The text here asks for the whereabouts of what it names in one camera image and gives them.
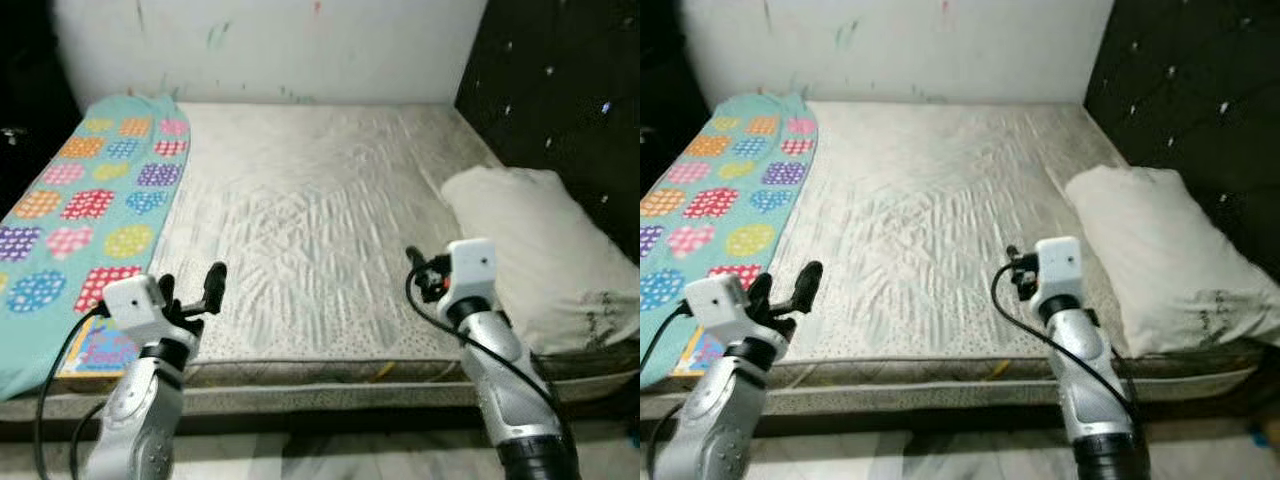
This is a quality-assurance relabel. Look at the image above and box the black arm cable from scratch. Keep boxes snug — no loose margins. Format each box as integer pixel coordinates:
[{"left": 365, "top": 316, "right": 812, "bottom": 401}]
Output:
[
  {"left": 405, "top": 270, "right": 573, "bottom": 451},
  {"left": 35, "top": 305, "right": 111, "bottom": 480},
  {"left": 640, "top": 300, "right": 693, "bottom": 471},
  {"left": 992, "top": 262, "right": 1141, "bottom": 421}
]

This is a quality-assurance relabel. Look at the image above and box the teal blanket with coloured patches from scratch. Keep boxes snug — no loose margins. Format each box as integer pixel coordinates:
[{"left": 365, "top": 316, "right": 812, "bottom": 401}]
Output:
[
  {"left": 0, "top": 93, "right": 191, "bottom": 401},
  {"left": 640, "top": 92, "right": 819, "bottom": 391}
]

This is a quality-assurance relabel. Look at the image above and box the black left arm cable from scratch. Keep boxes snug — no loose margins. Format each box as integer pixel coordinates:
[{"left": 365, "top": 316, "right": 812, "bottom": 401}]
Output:
[
  {"left": 640, "top": 300, "right": 693, "bottom": 471},
  {"left": 35, "top": 305, "right": 111, "bottom": 480}
]

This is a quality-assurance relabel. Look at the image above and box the white printed pillow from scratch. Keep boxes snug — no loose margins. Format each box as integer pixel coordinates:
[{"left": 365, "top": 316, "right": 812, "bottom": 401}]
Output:
[
  {"left": 440, "top": 167, "right": 641, "bottom": 356},
  {"left": 1065, "top": 165, "right": 1280, "bottom": 359}
]

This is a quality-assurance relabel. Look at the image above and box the black bed frame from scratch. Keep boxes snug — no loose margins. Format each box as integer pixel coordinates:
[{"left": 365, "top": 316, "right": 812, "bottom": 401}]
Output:
[
  {"left": 0, "top": 395, "right": 641, "bottom": 441},
  {"left": 640, "top": 395, "right": 1280, "bottom": 441}
]

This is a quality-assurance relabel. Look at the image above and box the black tufted headboard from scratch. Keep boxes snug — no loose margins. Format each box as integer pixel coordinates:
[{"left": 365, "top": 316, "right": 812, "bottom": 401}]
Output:
[
  {"left": 1085, "top": 0, "right": 1280, "bottom": 256},
  {"left": 455, "top": 0, "right": 641, "bottom": 261}
]

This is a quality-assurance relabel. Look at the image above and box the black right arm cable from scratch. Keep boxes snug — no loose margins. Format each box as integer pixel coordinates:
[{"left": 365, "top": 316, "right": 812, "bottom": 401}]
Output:
[
  {"left": 405, "top": 270, "right": 573, "bottom": 451},
  {"left": 992, "top": 262, "right": 1141, "bottom": 421}
]

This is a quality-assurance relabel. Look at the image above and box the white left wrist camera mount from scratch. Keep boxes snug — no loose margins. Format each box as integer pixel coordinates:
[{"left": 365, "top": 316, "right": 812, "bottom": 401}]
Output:
[
  {"left": 102, "top": 275, "right": 171, "bottom": 348},
  {"left": 685, "top": 275, "right": 759, "bottom": 346}
]

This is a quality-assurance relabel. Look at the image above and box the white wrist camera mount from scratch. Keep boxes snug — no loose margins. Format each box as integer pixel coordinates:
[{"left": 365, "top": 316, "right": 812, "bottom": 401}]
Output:
[
  {"left": 1035, "top": 237, "right": 1084, "bottom": 306},
  {"left": 685, "top": 275, "right": 759, "bottom": 346},
  {"left": 102, "top": 275, "right": 171, "bottom": 348},
  {"left": 445, "top": 238, "right": 498, "bottom": 311}
]

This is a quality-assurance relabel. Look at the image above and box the blue yellow children's book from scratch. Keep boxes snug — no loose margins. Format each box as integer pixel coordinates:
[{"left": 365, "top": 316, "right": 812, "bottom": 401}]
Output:
[
  {"left": 55, "top": 315, "right": 141, "bottom": 379},
  {"left": 672, "top": 325, "right": 723, "bottom": 379}
]

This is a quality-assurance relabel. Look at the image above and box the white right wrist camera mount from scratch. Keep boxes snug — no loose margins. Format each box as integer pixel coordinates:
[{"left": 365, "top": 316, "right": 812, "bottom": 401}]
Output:
[
  {"left": 445, "top": 238, "right": 498, "bottom": 311},
  {"left": 1035, "top": 237, "right": 1084, "bottom": 306}
]

